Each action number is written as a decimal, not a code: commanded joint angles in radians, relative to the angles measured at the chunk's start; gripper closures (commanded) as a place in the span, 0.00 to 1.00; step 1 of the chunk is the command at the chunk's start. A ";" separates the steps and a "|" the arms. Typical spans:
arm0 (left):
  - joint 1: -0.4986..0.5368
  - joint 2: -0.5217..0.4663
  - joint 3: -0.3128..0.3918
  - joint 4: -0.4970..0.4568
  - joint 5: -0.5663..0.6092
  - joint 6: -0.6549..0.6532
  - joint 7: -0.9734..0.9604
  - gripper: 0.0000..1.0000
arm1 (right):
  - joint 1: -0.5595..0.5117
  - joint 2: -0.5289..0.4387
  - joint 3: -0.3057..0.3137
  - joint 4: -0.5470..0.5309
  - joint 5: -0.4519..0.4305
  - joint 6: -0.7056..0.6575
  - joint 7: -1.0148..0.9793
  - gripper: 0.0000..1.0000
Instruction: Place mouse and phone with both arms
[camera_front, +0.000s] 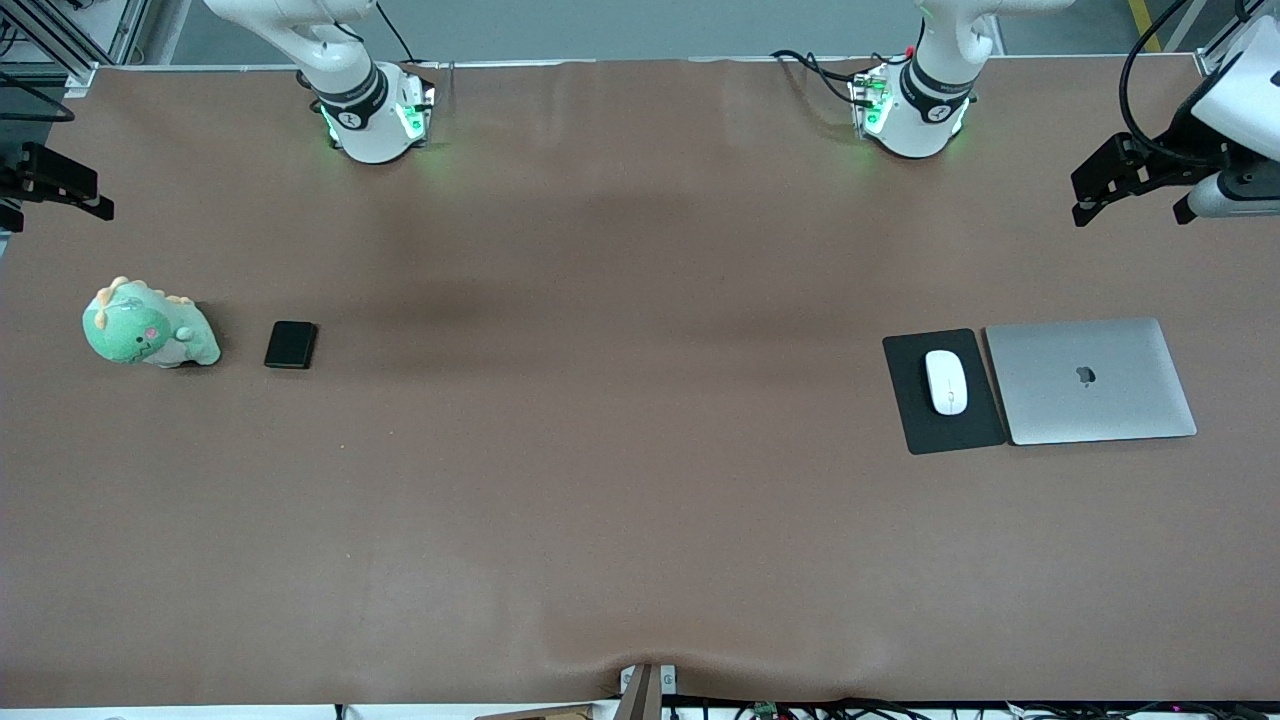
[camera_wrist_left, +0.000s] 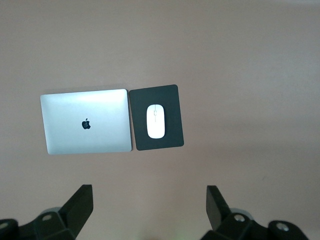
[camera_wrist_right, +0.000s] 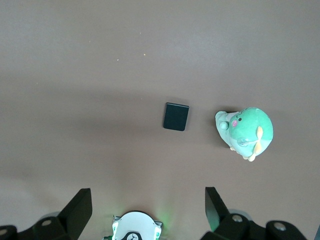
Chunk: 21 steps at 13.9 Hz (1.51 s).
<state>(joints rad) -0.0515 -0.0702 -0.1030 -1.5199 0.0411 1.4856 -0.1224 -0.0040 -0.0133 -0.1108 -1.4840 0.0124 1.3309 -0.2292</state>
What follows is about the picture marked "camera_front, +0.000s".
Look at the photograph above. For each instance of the small black phone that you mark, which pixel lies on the small black phone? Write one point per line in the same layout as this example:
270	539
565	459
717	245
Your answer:
291	345

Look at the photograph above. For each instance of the brown table cover mat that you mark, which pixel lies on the brown table cover mat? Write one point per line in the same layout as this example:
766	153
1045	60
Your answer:
600	520

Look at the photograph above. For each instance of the silver closed laptop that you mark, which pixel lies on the silver closed laptop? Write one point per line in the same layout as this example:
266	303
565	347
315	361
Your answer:
1100	400

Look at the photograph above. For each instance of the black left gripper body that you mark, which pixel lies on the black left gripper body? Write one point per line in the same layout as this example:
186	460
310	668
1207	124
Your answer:
1184	140

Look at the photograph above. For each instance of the black mouse pad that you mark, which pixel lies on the black mouse pad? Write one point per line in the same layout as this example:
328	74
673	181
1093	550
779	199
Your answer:
990	420

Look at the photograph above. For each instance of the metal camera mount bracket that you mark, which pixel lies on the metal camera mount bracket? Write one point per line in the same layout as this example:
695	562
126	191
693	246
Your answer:
640	700

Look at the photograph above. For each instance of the green dinosaur plush toy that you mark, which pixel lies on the green dinosaur plush toy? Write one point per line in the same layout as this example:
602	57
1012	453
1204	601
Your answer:
140	330

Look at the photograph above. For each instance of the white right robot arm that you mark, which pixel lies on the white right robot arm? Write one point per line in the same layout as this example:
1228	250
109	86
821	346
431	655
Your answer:
365	120

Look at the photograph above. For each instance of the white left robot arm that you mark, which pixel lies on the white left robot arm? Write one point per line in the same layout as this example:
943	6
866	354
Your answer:
935	110

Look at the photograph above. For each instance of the aluminium frame profile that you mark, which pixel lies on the aluminium frame profile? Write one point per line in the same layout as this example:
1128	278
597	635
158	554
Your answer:
1225	45
125	30

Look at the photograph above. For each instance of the white computer mouse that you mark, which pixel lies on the white computer mouse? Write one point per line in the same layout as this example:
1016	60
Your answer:
946	382

